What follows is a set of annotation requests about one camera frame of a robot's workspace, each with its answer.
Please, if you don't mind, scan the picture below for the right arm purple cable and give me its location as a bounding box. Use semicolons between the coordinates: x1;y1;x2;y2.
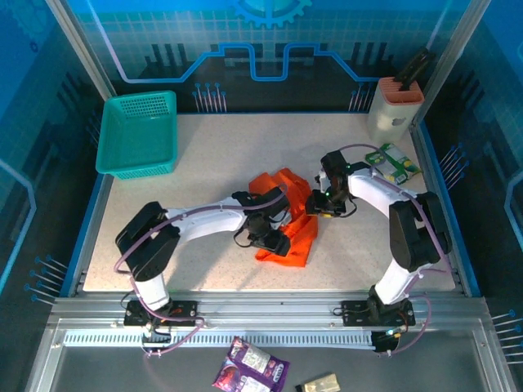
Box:
337;142;455;359

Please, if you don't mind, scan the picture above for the green snack packet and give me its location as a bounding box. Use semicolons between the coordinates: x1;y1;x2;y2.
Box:
364;142;423;185

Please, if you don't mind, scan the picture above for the black knife handle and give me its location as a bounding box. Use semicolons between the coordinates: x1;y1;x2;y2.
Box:
394;47;436;91

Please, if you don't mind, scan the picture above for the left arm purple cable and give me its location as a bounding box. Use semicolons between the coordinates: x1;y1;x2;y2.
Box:
112;189;289;359

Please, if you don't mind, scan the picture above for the aluminium frame rail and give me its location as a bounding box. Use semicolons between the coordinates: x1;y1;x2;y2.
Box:
48;290;491;327

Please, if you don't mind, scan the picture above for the orange t-shirt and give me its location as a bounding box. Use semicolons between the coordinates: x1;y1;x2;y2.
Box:
248;167;320;270

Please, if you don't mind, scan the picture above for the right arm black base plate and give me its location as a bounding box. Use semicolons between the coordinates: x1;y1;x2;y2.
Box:
340;300;417;327

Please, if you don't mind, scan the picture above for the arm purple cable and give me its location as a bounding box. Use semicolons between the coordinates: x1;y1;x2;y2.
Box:
112;189;289;359
337;142;455;359

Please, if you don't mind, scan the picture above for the cream knife block orange top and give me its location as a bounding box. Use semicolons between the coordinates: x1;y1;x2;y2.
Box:
365;76;426;145

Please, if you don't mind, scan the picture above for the purple snack packet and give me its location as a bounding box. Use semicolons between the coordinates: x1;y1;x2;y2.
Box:
211;336;292;392

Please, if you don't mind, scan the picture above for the aluminium frame post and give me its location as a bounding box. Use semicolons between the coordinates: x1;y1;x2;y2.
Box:
43;0;119;101
408;0;494;127

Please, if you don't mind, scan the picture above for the white slotted cable duct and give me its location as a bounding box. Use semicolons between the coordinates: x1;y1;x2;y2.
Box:
63;328;377;349

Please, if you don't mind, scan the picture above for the gold brown packet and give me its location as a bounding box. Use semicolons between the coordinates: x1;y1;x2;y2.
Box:
294;372;342;392

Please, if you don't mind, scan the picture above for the teal plastic basket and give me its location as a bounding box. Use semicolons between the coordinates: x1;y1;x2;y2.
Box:
95;90;180;180

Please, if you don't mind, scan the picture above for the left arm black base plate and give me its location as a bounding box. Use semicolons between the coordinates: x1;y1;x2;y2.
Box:
123;300;200;327

